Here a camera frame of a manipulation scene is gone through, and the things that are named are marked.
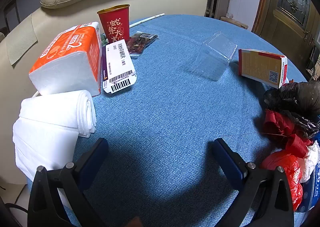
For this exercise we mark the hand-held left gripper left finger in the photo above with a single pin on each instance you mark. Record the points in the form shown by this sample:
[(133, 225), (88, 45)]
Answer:
[(92, 164)]

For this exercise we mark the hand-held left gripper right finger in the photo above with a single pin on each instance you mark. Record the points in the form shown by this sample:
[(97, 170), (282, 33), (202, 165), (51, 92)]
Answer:
[(228, 162)]

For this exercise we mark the red cloth bundle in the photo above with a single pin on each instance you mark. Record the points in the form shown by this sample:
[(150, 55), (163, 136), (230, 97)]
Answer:
[(277, 123)]

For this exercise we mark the black plastic bag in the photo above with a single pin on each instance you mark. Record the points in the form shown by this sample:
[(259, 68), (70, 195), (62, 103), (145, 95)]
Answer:
[(300, 99)]

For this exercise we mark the red plastic bag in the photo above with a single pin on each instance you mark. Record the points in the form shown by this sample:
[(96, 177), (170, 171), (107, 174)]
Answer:
[(287, 169)]

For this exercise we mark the white folded tissue stack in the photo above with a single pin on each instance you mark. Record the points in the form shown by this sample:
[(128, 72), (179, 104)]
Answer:
[(45, 127)]

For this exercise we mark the white knotted plastic bag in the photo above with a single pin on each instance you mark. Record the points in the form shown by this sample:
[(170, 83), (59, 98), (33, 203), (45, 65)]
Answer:
[(311, 159)]

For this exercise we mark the blue tablecloth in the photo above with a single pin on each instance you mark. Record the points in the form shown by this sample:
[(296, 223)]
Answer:
[(162, 107)]

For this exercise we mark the blue printed packet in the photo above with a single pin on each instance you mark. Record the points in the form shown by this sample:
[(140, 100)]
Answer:
[(313, 192)]

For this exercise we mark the yellow red medicine box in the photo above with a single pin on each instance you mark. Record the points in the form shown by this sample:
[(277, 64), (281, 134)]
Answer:
[(260, 66)]

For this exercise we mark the white barcode medicine box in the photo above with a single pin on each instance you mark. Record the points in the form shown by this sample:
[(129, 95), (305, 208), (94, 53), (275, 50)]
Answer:
[(117, 66)]

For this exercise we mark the clear plastic container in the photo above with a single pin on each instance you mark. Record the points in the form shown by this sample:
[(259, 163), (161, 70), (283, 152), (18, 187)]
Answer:
[(212, 59)]

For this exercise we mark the orange tissue pack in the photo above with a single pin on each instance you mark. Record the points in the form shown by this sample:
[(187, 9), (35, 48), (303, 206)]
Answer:
[(67, 49)]

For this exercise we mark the dark snack packet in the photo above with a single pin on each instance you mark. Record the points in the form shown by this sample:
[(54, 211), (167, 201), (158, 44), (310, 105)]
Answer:
[(140, 41)]

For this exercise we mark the dark metal rack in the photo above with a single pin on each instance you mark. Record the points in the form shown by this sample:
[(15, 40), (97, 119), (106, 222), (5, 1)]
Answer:
[(312, 54)]

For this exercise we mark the red paper cup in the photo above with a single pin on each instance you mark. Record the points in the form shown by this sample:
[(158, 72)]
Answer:
[(115, 24)]

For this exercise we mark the wooden glass-panel door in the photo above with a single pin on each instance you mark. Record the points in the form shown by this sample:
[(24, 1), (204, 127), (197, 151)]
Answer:
[(270, 16)]

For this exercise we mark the white thin tube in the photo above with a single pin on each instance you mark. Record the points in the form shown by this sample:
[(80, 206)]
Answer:
[(150, 18)]

